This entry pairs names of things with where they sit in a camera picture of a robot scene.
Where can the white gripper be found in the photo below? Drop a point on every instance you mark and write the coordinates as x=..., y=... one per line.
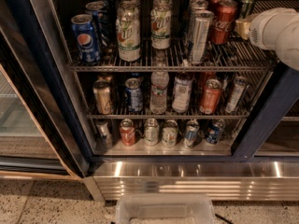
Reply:
x=263, y=28

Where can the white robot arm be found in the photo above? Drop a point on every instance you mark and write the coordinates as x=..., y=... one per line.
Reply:
x=287, y=44

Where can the front red Coca-Cola can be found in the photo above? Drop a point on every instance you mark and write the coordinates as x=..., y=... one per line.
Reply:
x=225, y=13

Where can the front green can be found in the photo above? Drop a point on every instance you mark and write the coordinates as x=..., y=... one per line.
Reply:
x=246, y=7

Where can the front silver slim can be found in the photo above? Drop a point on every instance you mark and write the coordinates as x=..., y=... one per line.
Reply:
x=198, y=36

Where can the silver slim can middle shelf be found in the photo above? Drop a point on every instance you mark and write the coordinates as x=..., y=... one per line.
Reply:
x=238, y=90

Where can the red can middle shelf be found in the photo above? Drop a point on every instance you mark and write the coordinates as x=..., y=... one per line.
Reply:
x=210, y=97

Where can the red can shelf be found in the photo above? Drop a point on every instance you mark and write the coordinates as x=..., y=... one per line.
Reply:
x=127, y=131
x=210, y=97

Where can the front right 7UP can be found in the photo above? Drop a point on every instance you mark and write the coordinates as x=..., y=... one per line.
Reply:
x=160, y=22

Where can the blue Pepsi can bottom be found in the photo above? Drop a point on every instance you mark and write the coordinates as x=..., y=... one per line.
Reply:
x=214, y=131

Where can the stainless steel fridge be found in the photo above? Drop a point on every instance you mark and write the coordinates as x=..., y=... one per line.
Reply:
x=272, y=174

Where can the silver blue can bottom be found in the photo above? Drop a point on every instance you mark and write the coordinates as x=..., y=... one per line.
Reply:
x=191, y=132

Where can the front left 7UP can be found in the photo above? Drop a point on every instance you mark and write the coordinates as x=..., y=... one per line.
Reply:
x=128, y=31

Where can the white 7UP can bottom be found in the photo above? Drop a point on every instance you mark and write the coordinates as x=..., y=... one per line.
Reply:
x=170, y=133

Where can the blue can middle shelf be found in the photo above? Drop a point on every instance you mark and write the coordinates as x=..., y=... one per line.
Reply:
x=133, y=94

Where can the white can bottom shelf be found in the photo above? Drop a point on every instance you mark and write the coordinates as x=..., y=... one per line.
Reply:
x=151, y=132

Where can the gold can middle shelf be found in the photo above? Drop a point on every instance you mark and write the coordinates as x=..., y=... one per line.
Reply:
x=103, y=96

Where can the red can bottom shelf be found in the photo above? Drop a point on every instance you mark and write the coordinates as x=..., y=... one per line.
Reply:
x=127, y=131

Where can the front blue Pepsi can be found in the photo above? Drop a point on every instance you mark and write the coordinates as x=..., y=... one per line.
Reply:
x=85, y=33

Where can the silver can bottom left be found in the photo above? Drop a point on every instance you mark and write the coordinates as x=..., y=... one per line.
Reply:
x=105, y=132

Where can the open glass fridge door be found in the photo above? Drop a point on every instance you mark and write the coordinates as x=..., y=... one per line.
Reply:
x=42, y=123

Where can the labelled dark bottle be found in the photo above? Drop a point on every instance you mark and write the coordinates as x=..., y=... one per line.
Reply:
x=182, y=91

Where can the clear water bottle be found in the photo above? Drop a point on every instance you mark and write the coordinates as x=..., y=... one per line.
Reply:
x=158, y=91

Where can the clear plastic bin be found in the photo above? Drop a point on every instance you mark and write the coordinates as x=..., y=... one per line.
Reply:
x=165, y=209

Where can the top wire shelf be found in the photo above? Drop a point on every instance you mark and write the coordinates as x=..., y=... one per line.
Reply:
x=237, y=55

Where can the wire shelf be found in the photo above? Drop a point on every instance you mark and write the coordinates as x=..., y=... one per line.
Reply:
x=193, y=113
x=237, y=55

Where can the middle wire shelf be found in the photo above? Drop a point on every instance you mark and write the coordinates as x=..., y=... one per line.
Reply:
x=193, y=113

